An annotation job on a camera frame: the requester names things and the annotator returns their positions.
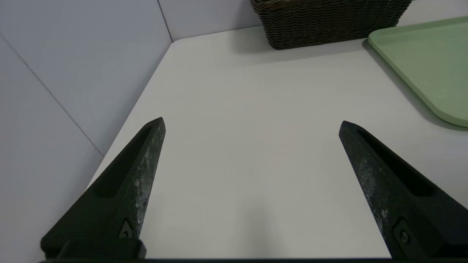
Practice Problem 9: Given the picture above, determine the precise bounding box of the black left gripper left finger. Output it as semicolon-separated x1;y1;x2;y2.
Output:
39;117;166;260

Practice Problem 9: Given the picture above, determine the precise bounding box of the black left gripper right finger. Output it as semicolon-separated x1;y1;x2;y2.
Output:
338;121;468;260

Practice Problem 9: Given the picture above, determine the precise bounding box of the light green plastic tray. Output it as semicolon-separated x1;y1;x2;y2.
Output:
367;16;468;128

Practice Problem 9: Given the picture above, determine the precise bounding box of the dark brown wicker basket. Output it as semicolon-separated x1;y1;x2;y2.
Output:
250;0;413;50

